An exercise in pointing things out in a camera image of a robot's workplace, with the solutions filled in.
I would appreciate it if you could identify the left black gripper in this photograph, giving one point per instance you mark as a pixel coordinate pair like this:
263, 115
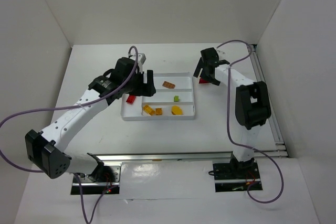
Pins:
142, 83

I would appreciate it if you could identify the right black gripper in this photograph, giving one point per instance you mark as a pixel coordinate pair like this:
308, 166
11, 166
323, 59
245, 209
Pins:
207, 69

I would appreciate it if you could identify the yellow lego piece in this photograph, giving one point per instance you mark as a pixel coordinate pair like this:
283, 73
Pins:
148, 110

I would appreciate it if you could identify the tan lego brick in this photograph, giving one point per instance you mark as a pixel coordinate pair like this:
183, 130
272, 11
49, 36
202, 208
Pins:
168, 85

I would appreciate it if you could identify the red lego brick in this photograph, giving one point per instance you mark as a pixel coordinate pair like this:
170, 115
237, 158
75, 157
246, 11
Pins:
131, 99

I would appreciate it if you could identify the small orange lego brick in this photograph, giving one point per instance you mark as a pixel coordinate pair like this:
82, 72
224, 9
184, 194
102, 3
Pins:
158, 111

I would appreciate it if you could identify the green lego brick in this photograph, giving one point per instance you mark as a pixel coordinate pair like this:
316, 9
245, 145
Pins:
176, 98

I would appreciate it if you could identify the yellow rounded printed lego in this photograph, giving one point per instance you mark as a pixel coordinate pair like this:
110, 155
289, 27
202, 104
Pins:
176, 110

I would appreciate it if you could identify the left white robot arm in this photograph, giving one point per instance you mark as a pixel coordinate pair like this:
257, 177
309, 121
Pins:
46, 149

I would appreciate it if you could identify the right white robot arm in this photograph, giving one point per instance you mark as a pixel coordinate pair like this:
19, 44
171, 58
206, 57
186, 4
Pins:
252, 106

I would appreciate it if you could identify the red and green lego stack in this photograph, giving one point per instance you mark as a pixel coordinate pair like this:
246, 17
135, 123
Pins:
202, 81

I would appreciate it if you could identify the white divided tray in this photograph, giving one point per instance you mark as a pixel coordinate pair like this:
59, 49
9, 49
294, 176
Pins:
163, 98

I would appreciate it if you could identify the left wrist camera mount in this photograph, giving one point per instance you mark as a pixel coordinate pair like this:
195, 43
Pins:
141, 60

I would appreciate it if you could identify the aluminium rail front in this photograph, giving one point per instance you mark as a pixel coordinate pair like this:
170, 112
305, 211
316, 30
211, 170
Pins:
164, 157

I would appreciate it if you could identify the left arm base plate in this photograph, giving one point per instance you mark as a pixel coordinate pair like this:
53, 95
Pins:
109, 181

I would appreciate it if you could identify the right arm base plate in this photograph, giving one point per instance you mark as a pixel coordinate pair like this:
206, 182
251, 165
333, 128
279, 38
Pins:
228, 180

